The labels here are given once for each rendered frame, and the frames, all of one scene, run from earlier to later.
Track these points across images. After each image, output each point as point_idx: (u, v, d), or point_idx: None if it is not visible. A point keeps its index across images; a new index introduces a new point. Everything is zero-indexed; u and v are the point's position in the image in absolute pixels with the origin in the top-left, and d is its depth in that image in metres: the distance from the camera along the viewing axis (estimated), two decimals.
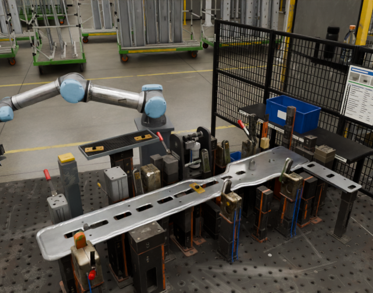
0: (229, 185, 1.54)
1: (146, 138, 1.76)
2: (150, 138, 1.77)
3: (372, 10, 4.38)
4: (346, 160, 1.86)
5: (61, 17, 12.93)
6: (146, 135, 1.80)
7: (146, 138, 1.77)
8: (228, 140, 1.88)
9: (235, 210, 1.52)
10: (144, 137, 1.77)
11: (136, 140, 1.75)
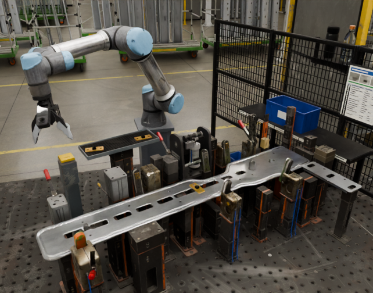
0: (229, 185, 1.54)
1: (146, 138, 1.76)
2: (150, 138, 1.77)
3: (372, 10, 4.38)
4: (346, 160, 1.86)
5: (61, 17, 12.93)
6: (146, 135, 1.80)
7: (146, 138, 1.77)
8: (228, 140, 1.88)
9: (235, 210, 1.52)
10: (144, 138, 1.77)
11: (136, 140, 1.75)
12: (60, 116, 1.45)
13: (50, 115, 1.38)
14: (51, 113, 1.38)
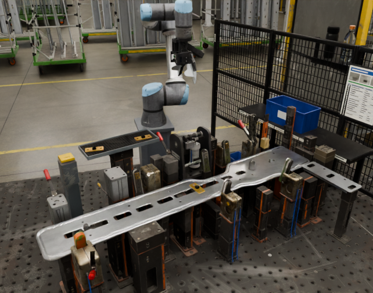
0: (229, 185, 1.54)
1: (146, 138, 1.76)
2: (150, 138, 1.77)
3: (372, 10, 4.38)
4: (346, 160, 1.86)
5: (61, 17, 12.93)
6: (146, 135, 1.80)
7: (146, 138, 1.77)
8: (228, 140, 1.88)
9: (235, 210, 1.52)
10: (144, 138, 1.77)
11: (136, 140, 1.75)
12: (172, 61, 1.66)
13: None
14: None
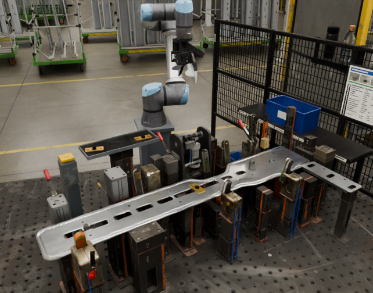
0: (229, 185, 1.54)
1: (146, 138, 1.76)
2: (150, 138, 1.77)
3: (372, 10, 4.38)
4: (346, 160, 1.86)
5: (61, 17, 12.93)
6: (146, 135, 1.80)
7: (146, 138, 1.77)
8: (228, 140, 1.88)
9: (235, 210, 1.52)
10: (144, 138, 1.77)
11: (136, 140, 1.75)
12: (173, 61, 1.66)
13: None
14: None
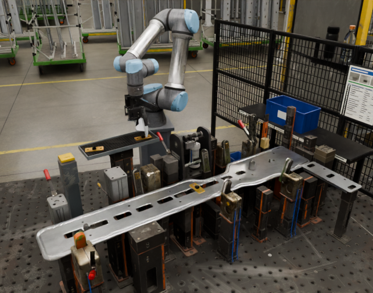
0: (229, 185, 1.54)
1: (146, 138, 1.76)
2: (150, 138, 1.77)
3: (372, 10, 4.38)
4: (346, 160, 1.86)
5: (61, 17, 12.93)
6: None
7: (146, 138, 1.77)
8: (228, 140, 1.88)
9: (235, 210, 1.52)
10: (144, 138, 1.77)
11: (136, 140, 1.75)
12: (127, 114, 1.72)
13: None
14: None
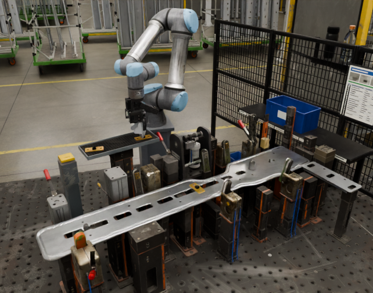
0: (229, 185, 1.54)
1: (146, 138, 1.76)
2: (150, 138, 1.77)
3: (372, 10, 4.38)
4: (346, 160, 1.86)
5: (61, 17, 12.93)
6: (146, 135, 1.80)
7: (146, 138, 1.77)
8: (228, 140, 1.88)
9: (235, 210, 1.52)
10: (144, 138, 1.77)
11: (136, 140, 1.75)
12: (128, 117, 1.73)
13: None
14: None
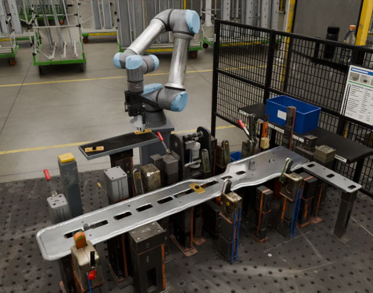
0: (229, 185, 1.54)
1: (145, 132, 1.75)
2: (149, 131, 1.76)
3: (372, 10, 4.38)
4: (346, 160, 1.86)
5: (61, 17, 12.93)
6: (146, 129, 1.78)
7: (146, 132, 1.75)
8: (228, 140, 1.88)
9: (235, 210, 1.52)
10: (144, 131, 1.75)
11: (136, 134, 1.73)
12: (127, 111, 1.72)
13: None
14: None
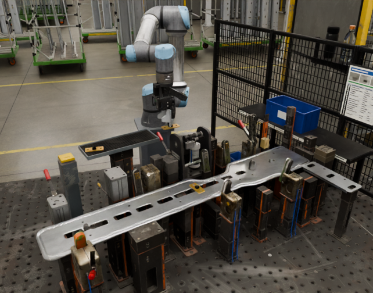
0: (229, 185, 1.54)
1: (174, 127, 1.64)
2: (178, 127, 1.65)
3: (372, 10, 4.38)
4: (346, 160, 1.86)
5: (61, 17, 12.93)
6: (173, 124, 1.67)
7: (174, 127, 1.64)
8: (228, 140, 1.88)
9: (235, 210, 1.52)
10: (172, 127, 1.64)
11: (164, 129, 1.62)
12: (154, 104, 1.60)
13: None
14: None
